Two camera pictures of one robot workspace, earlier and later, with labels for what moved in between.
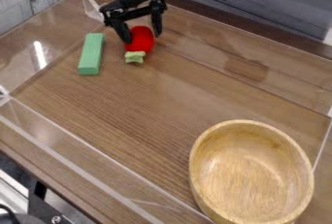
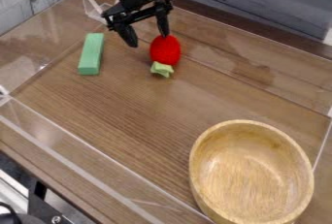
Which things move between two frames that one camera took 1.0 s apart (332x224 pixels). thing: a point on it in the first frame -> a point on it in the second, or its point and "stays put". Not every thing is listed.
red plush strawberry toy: x=143 y=39 -> x=165 y=51
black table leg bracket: x=39 y=207 stays put
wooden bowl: x=250 y=175 stays put
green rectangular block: x=91 y=56 stays put
